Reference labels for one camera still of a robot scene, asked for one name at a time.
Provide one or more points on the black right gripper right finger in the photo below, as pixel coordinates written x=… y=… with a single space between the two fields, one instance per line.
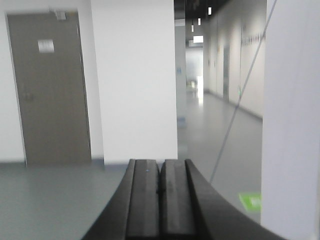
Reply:
x=191 y=209

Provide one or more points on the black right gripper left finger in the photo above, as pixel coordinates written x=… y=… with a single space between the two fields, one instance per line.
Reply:
x=132 y=213

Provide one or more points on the grey room door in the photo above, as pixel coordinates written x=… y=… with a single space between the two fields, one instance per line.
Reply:
x=47 y=59

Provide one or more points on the green floor sign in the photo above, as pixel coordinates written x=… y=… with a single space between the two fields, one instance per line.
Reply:
x=251 y=201

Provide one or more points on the white door frame panel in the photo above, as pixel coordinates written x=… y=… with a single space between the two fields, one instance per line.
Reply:
x=290 y=167

